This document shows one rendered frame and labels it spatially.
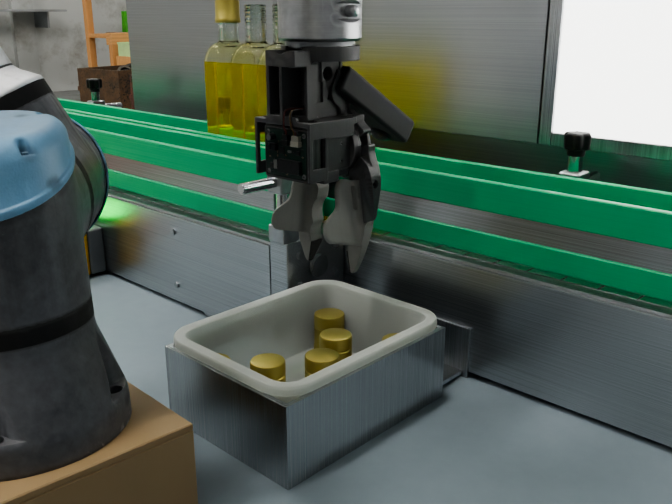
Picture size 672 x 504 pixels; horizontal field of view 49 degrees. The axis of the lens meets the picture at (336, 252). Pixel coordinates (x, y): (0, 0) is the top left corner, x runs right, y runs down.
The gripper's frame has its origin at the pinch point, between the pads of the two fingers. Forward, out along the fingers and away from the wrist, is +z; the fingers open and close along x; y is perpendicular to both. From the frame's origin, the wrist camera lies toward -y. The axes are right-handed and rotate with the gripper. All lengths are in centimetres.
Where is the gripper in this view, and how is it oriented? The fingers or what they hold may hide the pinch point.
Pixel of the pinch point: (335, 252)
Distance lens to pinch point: 73.8
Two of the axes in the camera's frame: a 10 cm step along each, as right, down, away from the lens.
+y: -6.7, 2.3, -7.0
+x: 7.4, 2.1, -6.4
